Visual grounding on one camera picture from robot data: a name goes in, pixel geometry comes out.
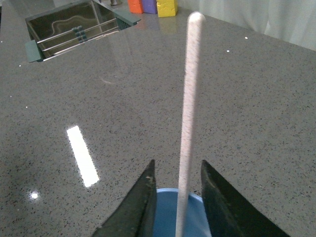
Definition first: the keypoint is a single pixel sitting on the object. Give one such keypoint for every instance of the metal faucet base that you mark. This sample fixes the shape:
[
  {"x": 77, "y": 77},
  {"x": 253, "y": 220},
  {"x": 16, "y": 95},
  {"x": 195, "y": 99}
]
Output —
[{"x": 115, "y": 3}]

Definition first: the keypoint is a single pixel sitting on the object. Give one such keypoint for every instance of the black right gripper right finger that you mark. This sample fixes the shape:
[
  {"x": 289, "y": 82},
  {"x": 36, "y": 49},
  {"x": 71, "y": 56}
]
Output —
[{"x": 228, "y": 212}]

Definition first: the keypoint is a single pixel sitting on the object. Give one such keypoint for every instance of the white chopstick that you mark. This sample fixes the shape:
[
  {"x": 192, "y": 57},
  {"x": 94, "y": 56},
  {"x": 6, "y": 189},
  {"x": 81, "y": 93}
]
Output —
[{"x": 195, "y": 25}]

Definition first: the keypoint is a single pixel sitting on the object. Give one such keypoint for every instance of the sink drying rack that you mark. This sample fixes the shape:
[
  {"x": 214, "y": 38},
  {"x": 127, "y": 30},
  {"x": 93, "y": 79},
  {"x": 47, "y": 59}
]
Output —
[{"x": 60, "y": 36}]

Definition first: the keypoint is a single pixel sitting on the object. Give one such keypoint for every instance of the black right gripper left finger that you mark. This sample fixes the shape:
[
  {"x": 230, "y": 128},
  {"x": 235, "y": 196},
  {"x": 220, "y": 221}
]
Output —
[{"x": 135, "y": 216}]

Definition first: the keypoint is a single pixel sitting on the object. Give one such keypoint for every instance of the blue cup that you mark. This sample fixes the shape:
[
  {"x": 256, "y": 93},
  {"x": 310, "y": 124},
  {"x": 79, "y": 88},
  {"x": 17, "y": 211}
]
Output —
[{"x": 165, "y": 219}]

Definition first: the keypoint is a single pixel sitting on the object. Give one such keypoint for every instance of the orange block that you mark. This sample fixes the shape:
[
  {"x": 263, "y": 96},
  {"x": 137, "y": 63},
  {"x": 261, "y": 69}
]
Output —
[{"x": 135, "y": 6}]

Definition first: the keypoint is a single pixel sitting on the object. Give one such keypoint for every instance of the purple block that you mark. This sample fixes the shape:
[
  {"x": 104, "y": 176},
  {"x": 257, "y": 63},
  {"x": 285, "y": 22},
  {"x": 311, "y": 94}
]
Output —
[{"x": 150, "y": 6}]

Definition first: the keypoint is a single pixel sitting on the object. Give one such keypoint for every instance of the yellow block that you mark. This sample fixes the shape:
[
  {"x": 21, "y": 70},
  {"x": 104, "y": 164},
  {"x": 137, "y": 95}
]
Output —
[{"x": 167, "y": 8}]

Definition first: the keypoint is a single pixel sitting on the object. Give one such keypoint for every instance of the steel sink basin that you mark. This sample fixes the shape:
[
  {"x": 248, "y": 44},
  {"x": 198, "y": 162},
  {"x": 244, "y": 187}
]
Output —
[{"x": 85, "y": 8}]

